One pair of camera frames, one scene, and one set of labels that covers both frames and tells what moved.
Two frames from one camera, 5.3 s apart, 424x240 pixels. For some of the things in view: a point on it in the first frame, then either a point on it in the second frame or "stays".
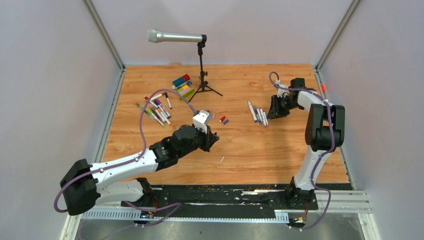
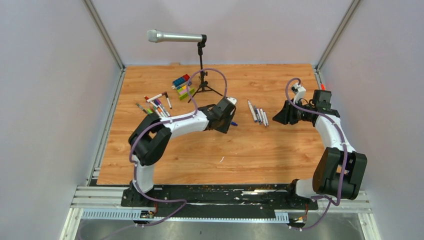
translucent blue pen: (257, 114) stays
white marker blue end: (253, 113) stays
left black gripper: (209, 139) to (225, 129)
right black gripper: (275, 111) to (285, 116)
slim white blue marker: (265, 118) stays
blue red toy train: (181, 81) stays
